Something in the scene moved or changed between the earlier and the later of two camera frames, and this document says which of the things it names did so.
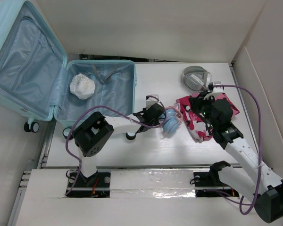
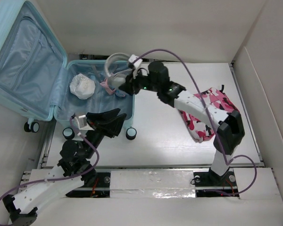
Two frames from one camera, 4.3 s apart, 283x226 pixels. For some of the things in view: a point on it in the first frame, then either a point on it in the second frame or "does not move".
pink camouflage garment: (200, 126) does not move
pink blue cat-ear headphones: (173, 120) -> (111, 90)
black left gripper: (155, 123) -> (111, 128)
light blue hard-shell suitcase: (30, 74) does not move
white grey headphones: (196, 77) -> (117, 79)
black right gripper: (196, 101) -> (128, 86)
